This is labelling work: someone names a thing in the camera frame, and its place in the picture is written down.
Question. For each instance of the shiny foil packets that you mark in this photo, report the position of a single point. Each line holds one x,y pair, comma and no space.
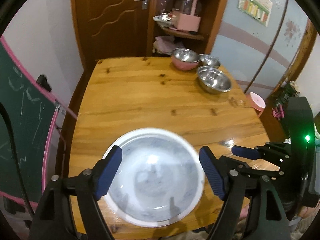
163,18

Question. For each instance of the brown wooden shelf cabinet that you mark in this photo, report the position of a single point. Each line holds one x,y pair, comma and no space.
215,17

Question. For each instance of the white floral plate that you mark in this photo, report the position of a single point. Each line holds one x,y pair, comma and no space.
155,175

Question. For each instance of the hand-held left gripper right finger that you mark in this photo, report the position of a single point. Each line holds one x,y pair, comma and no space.
211,172

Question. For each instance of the brown wooden door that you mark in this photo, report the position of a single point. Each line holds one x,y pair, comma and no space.
112,30

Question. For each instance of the pink basket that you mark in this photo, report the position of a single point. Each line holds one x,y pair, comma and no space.
188,22

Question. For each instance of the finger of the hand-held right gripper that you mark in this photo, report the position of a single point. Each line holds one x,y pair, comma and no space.
245,152
265,172

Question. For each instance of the pink plastic stool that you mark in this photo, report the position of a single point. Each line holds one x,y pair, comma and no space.
256,101

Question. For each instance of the pink plastic toy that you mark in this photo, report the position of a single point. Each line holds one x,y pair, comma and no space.
278,112

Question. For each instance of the pink bowl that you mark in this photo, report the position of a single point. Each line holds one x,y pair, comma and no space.
185,65

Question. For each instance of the green chalkboard with pink frame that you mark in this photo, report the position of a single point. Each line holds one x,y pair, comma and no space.
25,105

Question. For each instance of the wall poster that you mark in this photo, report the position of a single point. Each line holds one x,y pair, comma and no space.
255,2

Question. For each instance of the small steel bowl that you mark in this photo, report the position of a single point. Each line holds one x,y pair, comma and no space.
210,60

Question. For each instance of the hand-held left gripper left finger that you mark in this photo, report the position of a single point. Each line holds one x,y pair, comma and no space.
110,172

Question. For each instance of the pink folded clothes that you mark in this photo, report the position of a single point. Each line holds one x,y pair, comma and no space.
162,43

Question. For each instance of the black easel knob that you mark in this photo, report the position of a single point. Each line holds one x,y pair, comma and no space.
43,81

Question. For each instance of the pale blue wardrobe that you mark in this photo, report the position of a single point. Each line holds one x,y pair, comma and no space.
237,55

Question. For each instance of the large steel bowl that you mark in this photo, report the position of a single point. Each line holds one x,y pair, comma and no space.
215,80

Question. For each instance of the green bag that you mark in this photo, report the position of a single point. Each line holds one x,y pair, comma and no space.
287,93

